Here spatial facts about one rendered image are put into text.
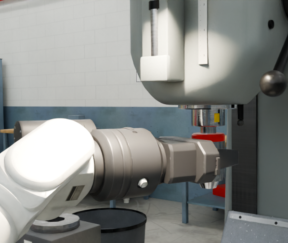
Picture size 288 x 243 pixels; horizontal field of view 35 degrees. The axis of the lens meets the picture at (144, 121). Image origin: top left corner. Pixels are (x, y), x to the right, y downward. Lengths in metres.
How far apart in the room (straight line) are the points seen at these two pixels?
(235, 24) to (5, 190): 0.32
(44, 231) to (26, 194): 0.38
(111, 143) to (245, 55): 0.19
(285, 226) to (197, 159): 0.47
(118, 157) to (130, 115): 5.65
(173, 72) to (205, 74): 0.04
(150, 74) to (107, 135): 0.09
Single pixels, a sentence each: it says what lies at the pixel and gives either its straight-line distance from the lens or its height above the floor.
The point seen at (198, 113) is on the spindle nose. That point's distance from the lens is 0.63.
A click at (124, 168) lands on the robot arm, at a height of 1.24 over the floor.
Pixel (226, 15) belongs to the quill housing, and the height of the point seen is 1.42.
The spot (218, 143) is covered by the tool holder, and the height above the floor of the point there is 1.26.
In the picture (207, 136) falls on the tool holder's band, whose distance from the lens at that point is 0.63.
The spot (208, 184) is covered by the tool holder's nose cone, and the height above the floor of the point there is 1.20.
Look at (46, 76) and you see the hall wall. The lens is 7.40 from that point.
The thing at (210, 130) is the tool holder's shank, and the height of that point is 1.27.
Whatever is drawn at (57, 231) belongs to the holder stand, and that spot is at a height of 1.09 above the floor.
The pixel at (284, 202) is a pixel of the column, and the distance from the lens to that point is 1.03.
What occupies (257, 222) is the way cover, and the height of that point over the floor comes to 1.04.
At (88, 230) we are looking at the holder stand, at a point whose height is 1.08.
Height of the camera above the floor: 1.32
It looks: 3 degrees down
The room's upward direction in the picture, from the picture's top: 1 degrees counter-clockwise
